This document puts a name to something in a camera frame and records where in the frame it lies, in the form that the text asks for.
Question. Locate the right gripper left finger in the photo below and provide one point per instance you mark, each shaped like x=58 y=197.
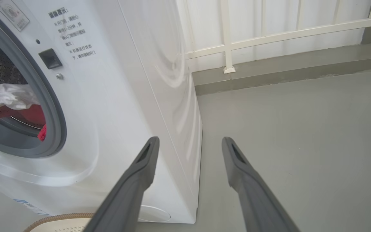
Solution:
x=127 y=193

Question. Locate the white metal railing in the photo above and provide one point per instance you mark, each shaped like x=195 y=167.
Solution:
x=225 y=32

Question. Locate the cream perforated laundry basket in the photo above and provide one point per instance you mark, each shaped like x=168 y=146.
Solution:
x=60 y=225

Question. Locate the white garment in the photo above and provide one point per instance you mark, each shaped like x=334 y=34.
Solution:
x=11 y=96

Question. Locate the blue white machine label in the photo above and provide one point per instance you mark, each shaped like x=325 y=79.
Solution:
x=31 y=207

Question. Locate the red garment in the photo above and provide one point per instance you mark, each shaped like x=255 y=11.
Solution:
x=27 y=116

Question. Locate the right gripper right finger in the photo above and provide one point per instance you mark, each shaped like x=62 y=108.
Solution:
x=256 y=199

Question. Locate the white front-load washing machine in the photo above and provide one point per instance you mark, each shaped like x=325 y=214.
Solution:
x=114 y=112

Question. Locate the grey warning sticker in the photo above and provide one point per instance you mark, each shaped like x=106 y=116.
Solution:
x=11 y=14

